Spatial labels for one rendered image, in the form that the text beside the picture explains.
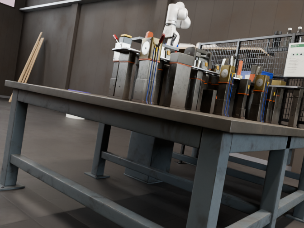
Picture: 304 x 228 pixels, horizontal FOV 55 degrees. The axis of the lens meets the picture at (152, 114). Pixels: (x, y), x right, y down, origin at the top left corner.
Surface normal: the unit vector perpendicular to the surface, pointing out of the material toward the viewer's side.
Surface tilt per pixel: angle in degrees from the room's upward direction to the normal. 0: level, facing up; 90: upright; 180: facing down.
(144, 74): 90
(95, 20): 90
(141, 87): 90
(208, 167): 90
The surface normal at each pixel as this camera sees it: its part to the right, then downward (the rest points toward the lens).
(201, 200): -0.63, -0.07
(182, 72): 0.55, 0.12
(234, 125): 0.76, 0.15
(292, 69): -0.82, -0.11
